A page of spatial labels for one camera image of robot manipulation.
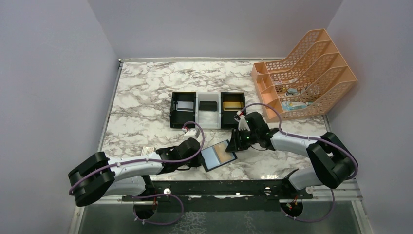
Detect black leather card holder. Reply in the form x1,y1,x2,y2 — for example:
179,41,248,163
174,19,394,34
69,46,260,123
201,140,238,172

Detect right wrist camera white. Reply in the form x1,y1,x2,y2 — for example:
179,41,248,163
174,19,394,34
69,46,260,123
235,114,250,131

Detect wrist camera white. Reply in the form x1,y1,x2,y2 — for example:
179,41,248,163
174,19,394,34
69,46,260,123
235,114,250,131
182,128,201,141

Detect gold VIP card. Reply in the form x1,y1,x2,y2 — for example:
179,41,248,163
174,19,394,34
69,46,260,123
213,141,235,164
223,101,244,111

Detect orange plastic file rack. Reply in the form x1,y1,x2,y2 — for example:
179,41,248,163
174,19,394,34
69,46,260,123
251,29,357,122

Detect silver card in tray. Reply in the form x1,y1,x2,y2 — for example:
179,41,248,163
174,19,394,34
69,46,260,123
175,101,194,112

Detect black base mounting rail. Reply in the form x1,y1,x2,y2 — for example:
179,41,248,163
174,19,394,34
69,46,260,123
122,179,313,213

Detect black white three-compartment tray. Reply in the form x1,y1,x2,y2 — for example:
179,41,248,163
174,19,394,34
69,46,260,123
169,92,245,130

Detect items inside file rack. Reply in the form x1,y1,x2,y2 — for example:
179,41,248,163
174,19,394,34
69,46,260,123
274,79,315,111

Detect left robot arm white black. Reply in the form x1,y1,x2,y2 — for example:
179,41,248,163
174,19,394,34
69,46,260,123
68,138,204,207

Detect purple cable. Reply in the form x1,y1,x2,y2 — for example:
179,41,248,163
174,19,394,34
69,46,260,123
237,103,359,223
68,121,185,225

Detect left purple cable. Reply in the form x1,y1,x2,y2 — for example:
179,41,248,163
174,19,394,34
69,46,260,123
68,121,185,225

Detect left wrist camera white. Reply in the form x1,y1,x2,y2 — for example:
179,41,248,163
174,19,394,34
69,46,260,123
182,128,201,141

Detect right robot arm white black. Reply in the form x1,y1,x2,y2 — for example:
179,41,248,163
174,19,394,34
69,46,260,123
226,111,357,194

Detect black card in tray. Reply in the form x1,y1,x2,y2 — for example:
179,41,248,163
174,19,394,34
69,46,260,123
199,101,218,112

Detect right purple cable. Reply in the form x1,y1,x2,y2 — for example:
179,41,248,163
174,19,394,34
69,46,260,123
237,103,359,223

